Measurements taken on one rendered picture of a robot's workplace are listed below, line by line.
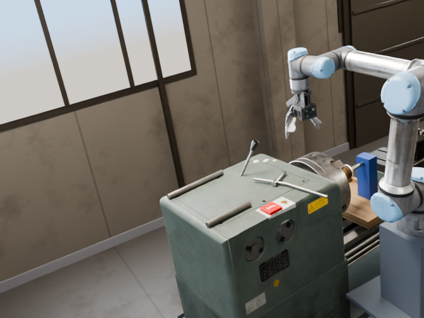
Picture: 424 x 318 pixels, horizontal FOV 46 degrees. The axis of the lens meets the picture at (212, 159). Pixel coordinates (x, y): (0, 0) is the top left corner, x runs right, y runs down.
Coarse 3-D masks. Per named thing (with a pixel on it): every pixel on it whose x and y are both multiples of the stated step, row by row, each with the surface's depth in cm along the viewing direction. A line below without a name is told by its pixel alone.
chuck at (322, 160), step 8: (312, 152) 230; (320, 152) 226; (312, 160) 220; (320, 160) 220; (328, 160) 220; (328, 168) 217; (336, 168) 218; (328, 176) 215; (336, 176) 216; (344, 176) 218; (344, 184) 217; (344, 192) 217; (344, 200) 218; (344, 208) 222
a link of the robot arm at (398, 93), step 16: (400, 80) 147; (416, 80) 147; (384, 96) 153; (400, 96) 148; (416, 96) 146; (400, 112) 150; (416, 112) 150; (400, 128) 155; (416, 128) 156; (400, 144) 158; (400, 160) 161; (384, 176) 170; (400, 176) 164; (384, 192) 168; (400, 192) 165; (416, 192) 172; (384, 208) 170; (400, 208) 167; (416, 208) 175
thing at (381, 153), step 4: (380, 148) 281; (384, 148) 280; (372, 152) 278; (376, 152) 278; (380, 152) 277; (384, 152) 276; (380, 156) 272; (384, 156) 271; (380, 160) 268; (384, 160) 268; (380, 164) 264; (384, 164) 263; (380, 168) 265; (384, 168) 263; (384, 172) 264
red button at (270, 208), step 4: (268, 204) 185; (272, 204) 185; (276, 204) 184; (260, 208) 184; (264, 208) 183; (268, 208) 183; (272, 208) 182; (276, 208) 182; (280, 208) 182; (264, 212) 183; (268, 212) 181; (272, 212) 180; (276, 212) 182
